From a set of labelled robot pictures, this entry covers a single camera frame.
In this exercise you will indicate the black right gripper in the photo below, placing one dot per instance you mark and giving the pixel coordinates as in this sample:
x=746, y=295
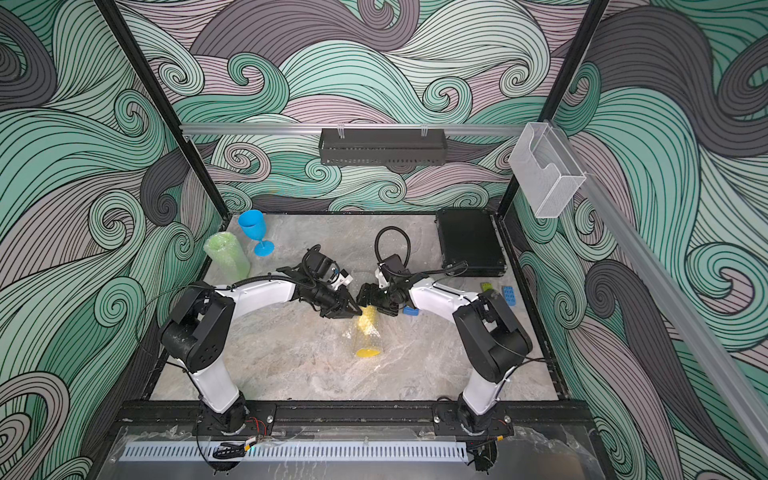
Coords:
x=373, y=290

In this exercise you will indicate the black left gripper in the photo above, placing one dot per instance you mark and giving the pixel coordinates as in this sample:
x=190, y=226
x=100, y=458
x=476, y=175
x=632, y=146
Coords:
x=342, y=308

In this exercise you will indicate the yellow plastic wine glass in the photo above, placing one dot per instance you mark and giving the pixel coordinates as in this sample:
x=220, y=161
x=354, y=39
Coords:
x=366, y=336

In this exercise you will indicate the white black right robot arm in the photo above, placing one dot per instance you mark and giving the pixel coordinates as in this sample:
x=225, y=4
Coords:
x=495, y=342

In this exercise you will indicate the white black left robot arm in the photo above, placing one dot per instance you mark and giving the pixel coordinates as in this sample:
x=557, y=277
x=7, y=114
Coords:
x=199, y=324

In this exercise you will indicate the blue plastic wine glass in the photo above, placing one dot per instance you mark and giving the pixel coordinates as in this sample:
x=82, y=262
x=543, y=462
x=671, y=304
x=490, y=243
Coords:
x=253, y=225

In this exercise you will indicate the black hard case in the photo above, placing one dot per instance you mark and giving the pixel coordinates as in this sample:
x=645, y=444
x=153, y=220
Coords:
x=469, y=236

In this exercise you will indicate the blue toy brick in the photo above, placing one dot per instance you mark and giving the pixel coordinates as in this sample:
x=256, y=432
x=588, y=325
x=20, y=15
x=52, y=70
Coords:
x=509, y=295

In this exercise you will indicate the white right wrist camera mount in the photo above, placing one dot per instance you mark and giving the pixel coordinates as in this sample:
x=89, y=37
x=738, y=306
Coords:
x=383, y=283

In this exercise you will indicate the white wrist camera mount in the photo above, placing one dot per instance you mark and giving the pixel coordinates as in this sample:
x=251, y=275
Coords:
x=383, y=283
x=343, y=278

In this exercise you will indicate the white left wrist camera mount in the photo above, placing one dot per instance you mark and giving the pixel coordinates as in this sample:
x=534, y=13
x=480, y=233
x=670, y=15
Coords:
x=343, y=278

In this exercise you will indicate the black frame post left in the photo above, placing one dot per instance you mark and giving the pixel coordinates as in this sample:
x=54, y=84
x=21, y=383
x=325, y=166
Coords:
x=120, y=30

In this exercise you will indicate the black frame post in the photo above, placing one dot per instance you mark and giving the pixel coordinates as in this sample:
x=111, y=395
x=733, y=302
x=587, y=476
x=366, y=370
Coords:
x=120, y=30
x=573, y=59

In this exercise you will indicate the black wall tray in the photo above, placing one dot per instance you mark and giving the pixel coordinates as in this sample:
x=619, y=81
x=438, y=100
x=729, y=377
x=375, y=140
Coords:
x=398, y=147

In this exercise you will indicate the clear acrylic wall box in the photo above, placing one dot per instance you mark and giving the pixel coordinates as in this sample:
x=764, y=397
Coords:
x=546, y=167

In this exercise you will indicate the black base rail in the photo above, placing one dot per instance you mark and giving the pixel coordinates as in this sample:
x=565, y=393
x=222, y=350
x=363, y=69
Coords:
x=443, y=416

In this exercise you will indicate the black frame post right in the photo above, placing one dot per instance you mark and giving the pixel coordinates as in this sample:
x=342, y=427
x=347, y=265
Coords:
x=573, y=59

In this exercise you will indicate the white slotted cable duct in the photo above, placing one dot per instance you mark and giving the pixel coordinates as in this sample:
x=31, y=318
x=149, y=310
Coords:
x=299, y=451

